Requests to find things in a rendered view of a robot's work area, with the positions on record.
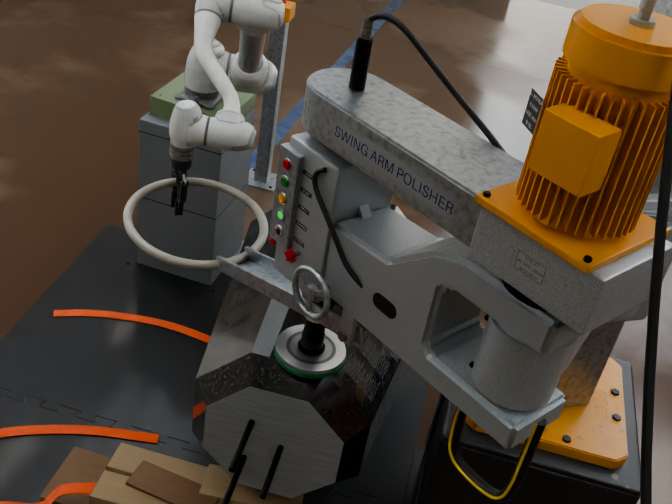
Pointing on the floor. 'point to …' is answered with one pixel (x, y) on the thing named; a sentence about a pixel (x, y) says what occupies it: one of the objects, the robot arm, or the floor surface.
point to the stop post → (262, 178)
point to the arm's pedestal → (212, 238)
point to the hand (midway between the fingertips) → (177, 203)
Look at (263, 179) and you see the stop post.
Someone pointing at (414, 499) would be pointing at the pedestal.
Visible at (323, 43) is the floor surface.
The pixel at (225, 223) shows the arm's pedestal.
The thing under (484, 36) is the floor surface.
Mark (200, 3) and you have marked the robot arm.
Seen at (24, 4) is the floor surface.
